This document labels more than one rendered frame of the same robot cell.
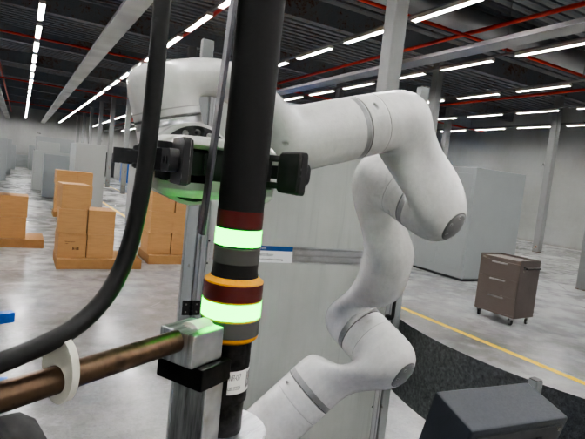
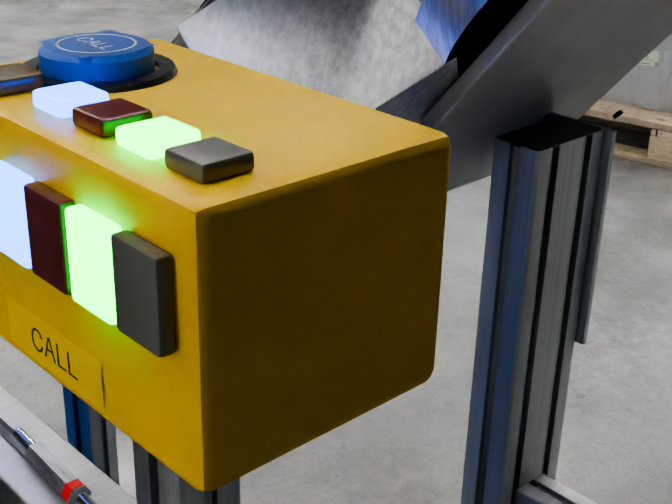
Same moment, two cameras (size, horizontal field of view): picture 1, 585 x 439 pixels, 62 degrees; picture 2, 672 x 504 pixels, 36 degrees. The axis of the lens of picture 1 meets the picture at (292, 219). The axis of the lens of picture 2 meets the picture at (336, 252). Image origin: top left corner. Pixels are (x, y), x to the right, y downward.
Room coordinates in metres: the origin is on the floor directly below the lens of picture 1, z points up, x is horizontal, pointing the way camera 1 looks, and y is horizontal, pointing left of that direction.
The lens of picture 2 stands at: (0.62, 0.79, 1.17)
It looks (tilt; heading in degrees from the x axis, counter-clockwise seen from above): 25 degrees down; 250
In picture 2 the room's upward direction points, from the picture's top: 2 degrees clockwise
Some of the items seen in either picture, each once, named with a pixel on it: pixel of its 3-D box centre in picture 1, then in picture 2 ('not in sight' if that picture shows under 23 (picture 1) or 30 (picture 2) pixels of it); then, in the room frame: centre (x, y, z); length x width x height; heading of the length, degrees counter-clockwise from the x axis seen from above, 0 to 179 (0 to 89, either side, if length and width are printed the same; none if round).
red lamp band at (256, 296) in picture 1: (232, 287); not in sight; (0.35, 0.04, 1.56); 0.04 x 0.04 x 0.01
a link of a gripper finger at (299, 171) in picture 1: (299, 174); not in sight; (0.39, 0.00, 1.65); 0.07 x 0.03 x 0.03; 24
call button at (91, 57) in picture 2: not in sight; (97, 62); (0.57, 0.41, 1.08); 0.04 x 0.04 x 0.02
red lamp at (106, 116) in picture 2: not in sight; (112, 117); (0.58, 0.48, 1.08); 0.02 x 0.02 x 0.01; 24
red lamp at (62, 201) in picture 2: not in sight; (53, 237); (0.60, 0.49, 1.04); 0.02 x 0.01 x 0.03; 114
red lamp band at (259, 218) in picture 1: (239, 218); not in sight; (0.35, 0.04, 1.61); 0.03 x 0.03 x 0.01
